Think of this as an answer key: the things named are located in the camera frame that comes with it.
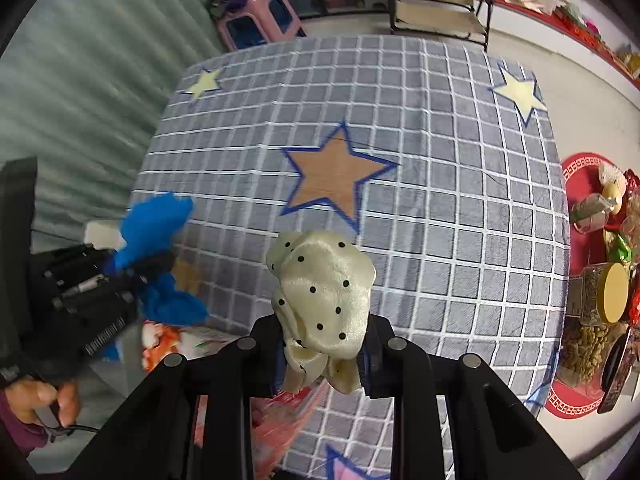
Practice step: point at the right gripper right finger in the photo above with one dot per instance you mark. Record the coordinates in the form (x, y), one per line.
(374, 361)

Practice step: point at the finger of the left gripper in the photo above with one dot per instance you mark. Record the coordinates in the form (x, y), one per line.
(140, 271)

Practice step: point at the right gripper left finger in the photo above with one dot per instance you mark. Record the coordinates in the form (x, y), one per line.
(268, 360)

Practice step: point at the blue cloth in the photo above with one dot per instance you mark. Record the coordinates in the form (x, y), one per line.
(148, 231)

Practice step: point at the cream polka dot scrunchie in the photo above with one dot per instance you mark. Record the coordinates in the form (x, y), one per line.
(322, 301)

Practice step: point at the white open storage box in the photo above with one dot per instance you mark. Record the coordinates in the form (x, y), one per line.
(104, 234)

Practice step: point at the floral tissue pack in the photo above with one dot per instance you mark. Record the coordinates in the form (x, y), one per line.
(193, 342)

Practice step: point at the green corrugated sofa cover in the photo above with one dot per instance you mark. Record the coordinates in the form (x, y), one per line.
(84, 84)

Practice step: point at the grey checked star tablecloth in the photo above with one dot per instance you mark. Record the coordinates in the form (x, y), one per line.
(404, 148)

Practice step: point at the pink plastic stool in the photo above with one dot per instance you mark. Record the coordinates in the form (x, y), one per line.
(252, 23)

